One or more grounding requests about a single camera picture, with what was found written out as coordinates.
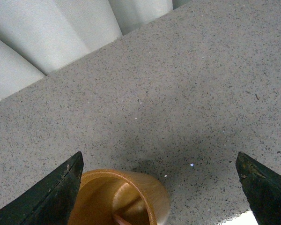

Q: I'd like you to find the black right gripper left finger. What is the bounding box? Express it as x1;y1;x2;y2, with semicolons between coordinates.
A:
0;151;84;225

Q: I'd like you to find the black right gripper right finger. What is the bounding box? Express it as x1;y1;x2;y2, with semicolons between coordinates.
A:
236;152;281;225

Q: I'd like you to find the pink chopstick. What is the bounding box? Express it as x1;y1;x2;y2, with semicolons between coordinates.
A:
113;214;127;225

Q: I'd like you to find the bamboo chopstick holder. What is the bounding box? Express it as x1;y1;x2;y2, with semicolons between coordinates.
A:
68;169;170;225

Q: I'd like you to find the white pleated curtain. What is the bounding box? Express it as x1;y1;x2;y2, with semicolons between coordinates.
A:
0;0;185;101

